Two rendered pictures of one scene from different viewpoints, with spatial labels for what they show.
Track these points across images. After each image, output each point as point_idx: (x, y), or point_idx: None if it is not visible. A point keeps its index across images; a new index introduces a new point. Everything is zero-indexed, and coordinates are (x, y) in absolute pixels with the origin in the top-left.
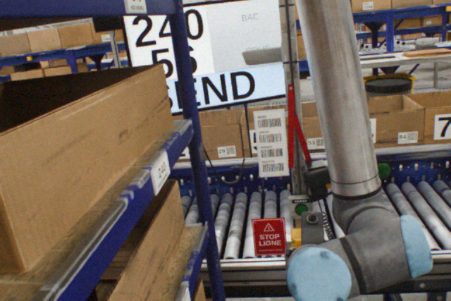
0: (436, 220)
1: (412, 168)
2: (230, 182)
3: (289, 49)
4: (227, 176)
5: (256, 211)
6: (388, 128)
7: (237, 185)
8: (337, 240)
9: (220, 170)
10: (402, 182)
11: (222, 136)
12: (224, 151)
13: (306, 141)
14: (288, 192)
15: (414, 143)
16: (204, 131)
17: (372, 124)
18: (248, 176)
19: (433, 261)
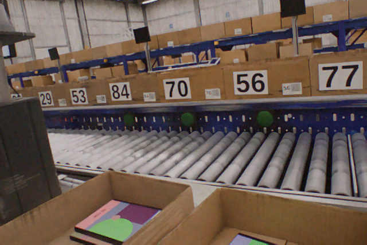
0: (103, 150)
1: (152, 120)
2: (63, 121)
3: None
4: (61, 117)
5: (48, 137)
6: (137, 89)
7: (66, 124)
8: None
9: (55, 113)
10: (147, 131)
11: (59, 92)
12: (61, 102)
13: (96, 97)
14: (82, 130)
15: (154, 101)
16: (51, 89)
17: (127, 86)
18: (70, 119)
19: (56, 170)
